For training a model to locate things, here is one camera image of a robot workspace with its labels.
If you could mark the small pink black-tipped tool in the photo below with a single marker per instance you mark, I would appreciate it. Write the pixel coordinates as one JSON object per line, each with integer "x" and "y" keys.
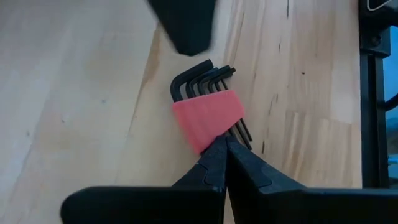
{"x": 208, "y": 115}

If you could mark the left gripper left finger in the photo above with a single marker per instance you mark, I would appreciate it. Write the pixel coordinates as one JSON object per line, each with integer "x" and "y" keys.
{"x": 149, "y": 208}

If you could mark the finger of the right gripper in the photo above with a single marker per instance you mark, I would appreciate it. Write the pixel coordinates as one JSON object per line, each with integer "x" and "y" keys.
{"x": 186, "y": 25}

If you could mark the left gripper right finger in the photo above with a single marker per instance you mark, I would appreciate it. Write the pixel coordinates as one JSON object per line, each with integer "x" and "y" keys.
{"x": 295, "y": 208}

